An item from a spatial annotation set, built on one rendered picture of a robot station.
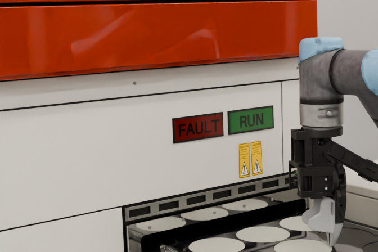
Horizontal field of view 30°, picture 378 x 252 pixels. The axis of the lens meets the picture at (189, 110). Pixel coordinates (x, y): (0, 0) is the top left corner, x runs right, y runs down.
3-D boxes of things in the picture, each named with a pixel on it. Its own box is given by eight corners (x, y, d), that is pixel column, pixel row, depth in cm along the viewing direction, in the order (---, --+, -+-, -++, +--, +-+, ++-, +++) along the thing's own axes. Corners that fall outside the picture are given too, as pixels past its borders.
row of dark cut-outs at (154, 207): (124, 220, 128) (123, 207, 128) (301, 182, 153) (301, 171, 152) (125, 221, 128) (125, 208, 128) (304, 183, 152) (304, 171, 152)
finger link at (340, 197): (327, 219, 124) (326, 170, 123) (337, 217, 124) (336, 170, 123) (336, 226, 120) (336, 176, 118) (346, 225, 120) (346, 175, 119)
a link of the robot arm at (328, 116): (334, 98, 126) (351, 103, 118) (334, 124, 126) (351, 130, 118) (293, 100, 124) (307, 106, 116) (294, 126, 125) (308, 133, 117)
